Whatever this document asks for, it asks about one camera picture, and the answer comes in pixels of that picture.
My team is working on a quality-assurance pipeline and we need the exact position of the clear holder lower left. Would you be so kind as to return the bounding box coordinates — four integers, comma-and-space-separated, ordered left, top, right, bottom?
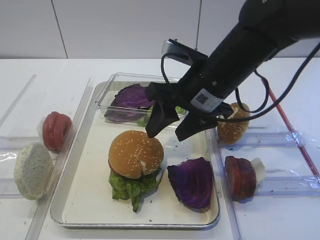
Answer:
0, 178, 24, 199

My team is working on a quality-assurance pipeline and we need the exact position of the green lettuce leaf on bun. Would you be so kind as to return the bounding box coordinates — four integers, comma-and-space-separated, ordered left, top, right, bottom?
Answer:
108, 171, 152, 213

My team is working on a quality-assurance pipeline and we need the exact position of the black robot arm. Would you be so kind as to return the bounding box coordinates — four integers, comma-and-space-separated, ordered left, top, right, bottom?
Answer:
145, 0, 320, 141

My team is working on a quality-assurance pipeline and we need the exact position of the clear plastic container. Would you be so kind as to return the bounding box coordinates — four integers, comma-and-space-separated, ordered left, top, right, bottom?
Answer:
94, 72, 192, 132

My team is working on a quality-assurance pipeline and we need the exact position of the clear holder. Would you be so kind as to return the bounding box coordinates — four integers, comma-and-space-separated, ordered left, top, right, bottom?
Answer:
254, 175, 320, 197
0, 136, 41, 151
0, 178, 24, 199
217, 131, 305, 148

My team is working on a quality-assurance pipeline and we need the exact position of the purple cabbage leaf in container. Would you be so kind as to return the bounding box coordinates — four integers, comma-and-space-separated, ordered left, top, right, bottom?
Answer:
104, 83, 154, 123

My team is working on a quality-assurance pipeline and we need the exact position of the red tomato slices stack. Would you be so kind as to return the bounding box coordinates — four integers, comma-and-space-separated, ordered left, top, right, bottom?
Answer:
42, 111, 72, 152

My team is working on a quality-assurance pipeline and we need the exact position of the clear holder upper left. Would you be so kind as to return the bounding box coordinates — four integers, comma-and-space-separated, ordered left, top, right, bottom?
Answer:
0, 136, 41, 151

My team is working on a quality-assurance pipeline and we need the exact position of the purple cabbage wedge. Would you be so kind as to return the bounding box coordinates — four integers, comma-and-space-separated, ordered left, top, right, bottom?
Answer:
167, 157, 214, 209

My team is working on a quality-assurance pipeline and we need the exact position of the black cable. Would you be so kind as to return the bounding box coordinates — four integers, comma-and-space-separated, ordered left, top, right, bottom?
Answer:
160, 42, 320, 123

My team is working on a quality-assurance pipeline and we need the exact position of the pale bun half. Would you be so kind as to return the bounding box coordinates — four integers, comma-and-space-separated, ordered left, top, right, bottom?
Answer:
13, 142, 54, 201

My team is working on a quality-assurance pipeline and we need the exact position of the sesame bun top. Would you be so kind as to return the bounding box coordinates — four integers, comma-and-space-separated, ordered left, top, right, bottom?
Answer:
108, 130, 164, 168

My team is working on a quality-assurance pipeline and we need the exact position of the clear rail left outer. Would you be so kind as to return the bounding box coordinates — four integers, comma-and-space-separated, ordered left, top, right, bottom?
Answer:
0, 74, 38, 127

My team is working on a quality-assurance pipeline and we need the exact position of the clear holder lower right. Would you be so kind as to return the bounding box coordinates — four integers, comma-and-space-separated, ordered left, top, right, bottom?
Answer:
254, 175, 320, 197

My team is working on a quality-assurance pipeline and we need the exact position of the clear holder upper right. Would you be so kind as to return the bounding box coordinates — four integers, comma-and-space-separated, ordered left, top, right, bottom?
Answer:
217, 131, 305, 148

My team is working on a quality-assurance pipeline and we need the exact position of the clear rail left inner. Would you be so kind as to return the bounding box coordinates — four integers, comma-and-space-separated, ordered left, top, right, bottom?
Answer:
25, 78, 93, 240

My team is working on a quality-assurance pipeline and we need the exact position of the sesame bun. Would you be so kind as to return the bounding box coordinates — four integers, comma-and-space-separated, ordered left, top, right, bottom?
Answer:
217, 102, 251, 145
108, 130, 164, 168

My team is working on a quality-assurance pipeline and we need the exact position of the bottom bun on tray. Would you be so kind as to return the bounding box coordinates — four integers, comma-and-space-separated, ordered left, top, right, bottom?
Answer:
150, 165, 165, 191

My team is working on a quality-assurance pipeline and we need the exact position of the clear rail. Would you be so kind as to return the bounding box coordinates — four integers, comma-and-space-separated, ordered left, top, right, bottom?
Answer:
0, 74, 38, 127
25, 78, 93, 240

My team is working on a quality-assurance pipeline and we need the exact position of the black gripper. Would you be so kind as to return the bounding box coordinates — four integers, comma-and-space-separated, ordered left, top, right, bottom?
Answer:
145, 53, 234, 142

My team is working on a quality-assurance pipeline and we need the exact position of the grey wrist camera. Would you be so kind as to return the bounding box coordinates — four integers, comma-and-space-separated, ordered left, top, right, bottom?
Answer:
161, 38, 208, 66

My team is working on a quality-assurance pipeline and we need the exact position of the green lettuce in container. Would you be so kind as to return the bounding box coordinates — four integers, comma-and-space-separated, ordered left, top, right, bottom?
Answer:
137, 106, 187, 127

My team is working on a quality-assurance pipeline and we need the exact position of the white cheese slice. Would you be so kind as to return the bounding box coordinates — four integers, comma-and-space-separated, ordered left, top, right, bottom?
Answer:
250, 157, 266, 186

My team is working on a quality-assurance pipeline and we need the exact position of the red plastic strip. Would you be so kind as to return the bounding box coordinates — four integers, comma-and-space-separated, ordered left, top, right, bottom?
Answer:
261, 77, 320, 176

